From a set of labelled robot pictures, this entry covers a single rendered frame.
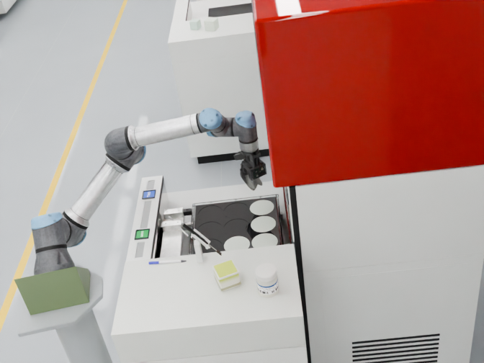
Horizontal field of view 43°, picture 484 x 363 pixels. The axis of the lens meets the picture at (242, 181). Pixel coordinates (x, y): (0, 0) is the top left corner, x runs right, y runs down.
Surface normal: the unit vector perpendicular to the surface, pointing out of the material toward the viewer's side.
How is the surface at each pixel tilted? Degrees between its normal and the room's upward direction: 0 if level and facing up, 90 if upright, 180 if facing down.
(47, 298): 90
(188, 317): 0
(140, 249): 0
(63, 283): 90
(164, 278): 0
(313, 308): 90
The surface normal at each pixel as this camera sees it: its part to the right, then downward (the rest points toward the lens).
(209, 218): -0.12, -0.81
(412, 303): 0.02, 0.58
